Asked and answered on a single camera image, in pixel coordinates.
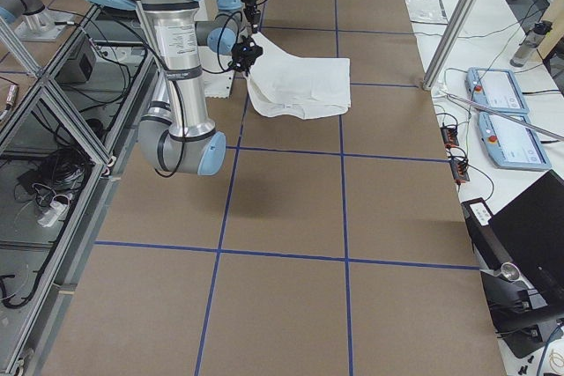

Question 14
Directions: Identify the clear plastic document sleeve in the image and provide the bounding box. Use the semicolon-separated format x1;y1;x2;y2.
405;0;449;25

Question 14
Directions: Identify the black laptop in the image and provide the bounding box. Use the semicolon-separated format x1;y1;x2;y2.
462;170;563;358

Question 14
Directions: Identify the metal rod with green tip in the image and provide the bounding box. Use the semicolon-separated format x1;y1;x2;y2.
445;92;564;142

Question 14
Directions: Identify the orange black adapter box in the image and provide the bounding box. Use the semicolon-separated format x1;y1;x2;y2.
440;126;460;149

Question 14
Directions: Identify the grey water bottle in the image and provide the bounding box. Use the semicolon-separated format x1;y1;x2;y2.
509;20;553;68

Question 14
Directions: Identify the lower blue teach pendant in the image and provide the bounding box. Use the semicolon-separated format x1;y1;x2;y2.
478;112;552;171

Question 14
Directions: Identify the blue teach pendant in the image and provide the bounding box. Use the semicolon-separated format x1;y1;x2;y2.
466;67;530;114
478;112;552;171

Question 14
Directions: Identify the upper blue teach pendant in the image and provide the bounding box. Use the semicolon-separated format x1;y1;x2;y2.
466;67;530;114

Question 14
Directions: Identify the aluminium extrusion frame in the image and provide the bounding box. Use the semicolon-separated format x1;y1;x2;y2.
1;7;157;375

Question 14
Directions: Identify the aluminium frame post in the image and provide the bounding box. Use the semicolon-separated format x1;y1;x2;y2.
421;0;477;91

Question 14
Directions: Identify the white power strip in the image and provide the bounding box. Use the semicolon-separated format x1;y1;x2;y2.
37;195;71;227

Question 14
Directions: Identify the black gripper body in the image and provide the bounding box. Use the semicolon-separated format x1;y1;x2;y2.
229;36;263;72
242;0;260;19

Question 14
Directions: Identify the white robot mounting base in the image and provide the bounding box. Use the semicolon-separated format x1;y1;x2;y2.
198;47;234;98

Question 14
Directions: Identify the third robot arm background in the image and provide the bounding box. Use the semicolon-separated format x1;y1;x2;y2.
1;0;74;42

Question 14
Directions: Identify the white long-sleeve printed shirt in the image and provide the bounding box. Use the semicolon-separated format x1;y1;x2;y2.
246;33;351;120

